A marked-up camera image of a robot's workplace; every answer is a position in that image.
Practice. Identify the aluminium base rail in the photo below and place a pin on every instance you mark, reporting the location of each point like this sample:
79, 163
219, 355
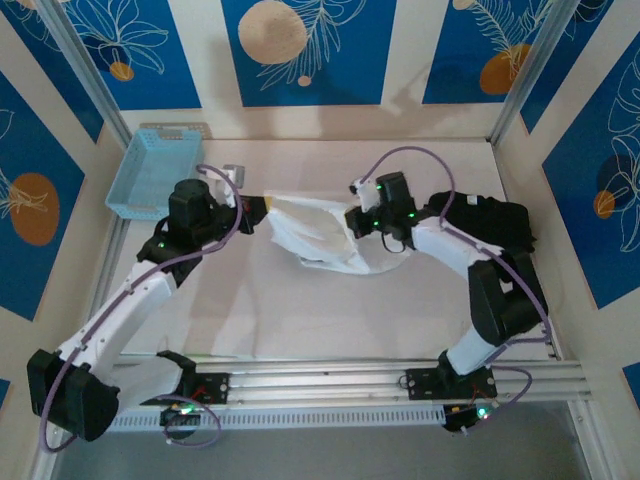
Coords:
325, 380

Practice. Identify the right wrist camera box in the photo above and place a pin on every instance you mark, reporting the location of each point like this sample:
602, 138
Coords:
367, 195

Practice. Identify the white t-shirt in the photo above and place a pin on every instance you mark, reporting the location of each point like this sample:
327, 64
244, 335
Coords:
320, 225

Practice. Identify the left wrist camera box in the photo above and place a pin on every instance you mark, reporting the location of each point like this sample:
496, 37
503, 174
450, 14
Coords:
235, 175

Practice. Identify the light blue plastic basket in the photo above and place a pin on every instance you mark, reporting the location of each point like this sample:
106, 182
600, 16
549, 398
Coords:
150, 170

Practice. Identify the black controller board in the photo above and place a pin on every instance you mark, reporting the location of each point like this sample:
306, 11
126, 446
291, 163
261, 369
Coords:
180, 417
465, 420

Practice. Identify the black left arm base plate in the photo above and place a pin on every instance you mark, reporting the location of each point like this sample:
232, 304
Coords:
215, 387

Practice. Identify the black folded t-shirt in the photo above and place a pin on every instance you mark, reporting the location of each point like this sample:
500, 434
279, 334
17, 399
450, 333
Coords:
500, 220

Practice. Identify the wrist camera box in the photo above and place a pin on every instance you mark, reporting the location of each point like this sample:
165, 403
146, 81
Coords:
235, 175
367, 195

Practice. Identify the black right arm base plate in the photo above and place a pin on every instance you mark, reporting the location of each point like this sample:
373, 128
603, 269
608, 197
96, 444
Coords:
420, 382

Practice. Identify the aluminium frame post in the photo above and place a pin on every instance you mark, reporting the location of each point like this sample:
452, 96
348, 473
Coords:
530, 70
85, 70

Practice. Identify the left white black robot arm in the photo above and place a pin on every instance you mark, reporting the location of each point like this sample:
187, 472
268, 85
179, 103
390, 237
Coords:
125, 315

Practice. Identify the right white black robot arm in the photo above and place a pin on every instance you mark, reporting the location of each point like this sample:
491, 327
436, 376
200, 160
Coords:
500, 300

